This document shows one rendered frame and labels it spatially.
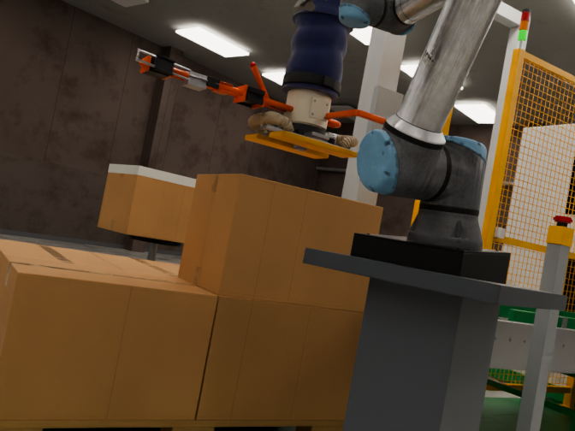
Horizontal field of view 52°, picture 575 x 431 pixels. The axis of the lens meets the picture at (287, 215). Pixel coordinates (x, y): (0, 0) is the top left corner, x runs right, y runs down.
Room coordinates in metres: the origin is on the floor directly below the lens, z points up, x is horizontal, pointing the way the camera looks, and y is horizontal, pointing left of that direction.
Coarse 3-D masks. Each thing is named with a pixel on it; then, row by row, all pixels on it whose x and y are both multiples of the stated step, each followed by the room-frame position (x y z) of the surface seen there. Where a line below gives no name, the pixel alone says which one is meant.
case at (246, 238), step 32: (224, 192) 1.99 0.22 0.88; (256, 192) 1.93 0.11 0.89; (288, 192) 1.99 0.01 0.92; (320, 192) 2.05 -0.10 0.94; (192, 224) 2.20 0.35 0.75; (224, 224) 1.95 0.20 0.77; (256, 224) 1.94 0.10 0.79; (288, 224) 2.00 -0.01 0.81; (320, 224) 2.06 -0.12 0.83; (352, 224) 2.13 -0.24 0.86; (192, 256) 2.15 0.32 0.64; (224, 256) 1.90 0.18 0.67; (256, 256) 1.95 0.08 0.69; (288, 256) 2.01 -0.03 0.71; (224, 288) 1.91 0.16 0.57; (256, 288) 1.96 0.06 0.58; (288, 288) 2.02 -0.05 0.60; (320, 288) 2.09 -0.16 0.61; (352, 288) 2.16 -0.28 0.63
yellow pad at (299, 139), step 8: (272, 136) 2.08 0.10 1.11; (280, 136) 2.04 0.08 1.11; (288, 136) 2.03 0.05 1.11; (296, 136) 2.05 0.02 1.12; (304, 136) 2.08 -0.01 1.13; (296, 144) 2.14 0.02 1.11; (304, 144) 2.11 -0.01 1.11; (312, 144) 2.09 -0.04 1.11; (320, 144) 2.10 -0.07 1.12; (328, 144) 2.12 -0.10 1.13; (328, 152) 2.21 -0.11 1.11; (336, 152) 2.17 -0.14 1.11; (344, 152) 2.16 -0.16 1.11; (352, 152) 2.18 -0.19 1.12
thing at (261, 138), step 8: (248, 136) 2.24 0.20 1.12; (256, 136) 2.18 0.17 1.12; (264, 136) 2.20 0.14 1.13; (264, 144) 2.28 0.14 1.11; (272, 144) 2.25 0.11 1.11; (280, 144) 2.24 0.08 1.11; (288, 144) 2.25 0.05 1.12; (296, 152) 2.35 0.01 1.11; (304, 152) 2.32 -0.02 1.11; (312, 152) 2.32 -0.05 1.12; (320, 152) 2.33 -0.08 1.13
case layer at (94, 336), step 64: (0, 256) 2.01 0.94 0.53; (64, 256) 2.24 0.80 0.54; (0, 320) 1.72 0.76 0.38; (64, 320) 1.66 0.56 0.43; (128, 320) 1.75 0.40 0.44; (192, 320) 1.85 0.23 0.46; (256, 320) 1.97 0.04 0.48; (320, 320) 2.10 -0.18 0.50; (0, 384) 1.59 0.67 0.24; (64, 384) 1.67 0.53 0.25; (128, 384) 1.77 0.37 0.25; (192, 384) 1.87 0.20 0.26; (256, 384) 1.99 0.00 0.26; (320, 384) 2.12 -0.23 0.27
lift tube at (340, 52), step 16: (304, 16) 2.16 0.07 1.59; (320, 16) 2.13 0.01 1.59; (304, 32) 2.14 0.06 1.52; (320, 32) 2.12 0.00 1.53; (336, 32) 2.14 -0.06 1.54; (304, 48) 2.15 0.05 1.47; (320, 48) 2.13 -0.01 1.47; (336, 48) 2.16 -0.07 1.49; (288, 64) 2.19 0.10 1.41; (304, 64) 2.13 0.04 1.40; (320, 64) 2.12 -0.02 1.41; (336, 64) 2.16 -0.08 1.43; (336, 96) 2.18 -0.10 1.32
